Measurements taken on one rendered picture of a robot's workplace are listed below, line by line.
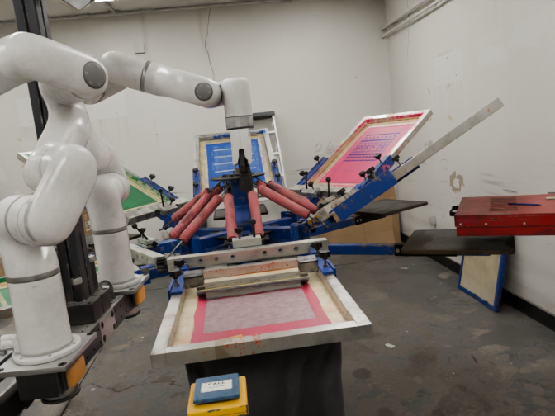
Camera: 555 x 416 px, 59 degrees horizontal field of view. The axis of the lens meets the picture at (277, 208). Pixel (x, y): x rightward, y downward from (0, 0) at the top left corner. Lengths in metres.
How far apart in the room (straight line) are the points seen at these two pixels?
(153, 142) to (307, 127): 1.84
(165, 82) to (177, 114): 4.65
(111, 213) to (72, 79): 0.51
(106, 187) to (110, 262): 0.21
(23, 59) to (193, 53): 5.11
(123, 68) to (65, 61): 0.40
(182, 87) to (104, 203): 0.38
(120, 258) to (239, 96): 0.55
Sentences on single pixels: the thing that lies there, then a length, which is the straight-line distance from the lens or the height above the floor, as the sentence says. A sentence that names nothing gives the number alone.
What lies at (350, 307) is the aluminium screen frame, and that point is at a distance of 1.48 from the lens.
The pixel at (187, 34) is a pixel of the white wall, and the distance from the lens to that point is 6.08.
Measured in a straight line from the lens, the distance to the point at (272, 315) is 1.57.
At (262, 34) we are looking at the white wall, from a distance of 6.08.
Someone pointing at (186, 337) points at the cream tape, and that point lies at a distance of 1.51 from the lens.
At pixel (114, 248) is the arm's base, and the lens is 1.43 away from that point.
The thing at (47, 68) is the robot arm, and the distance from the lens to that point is 0.99.
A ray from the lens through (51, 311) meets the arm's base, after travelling 1.05.
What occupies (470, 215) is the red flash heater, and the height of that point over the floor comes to 1.10.
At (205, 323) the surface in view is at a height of 0.96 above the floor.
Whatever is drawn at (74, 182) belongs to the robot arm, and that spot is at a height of 1.47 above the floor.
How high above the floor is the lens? 1.52
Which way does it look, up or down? 9 degrees down
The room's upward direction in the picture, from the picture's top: 6 degrees counter-clockwise
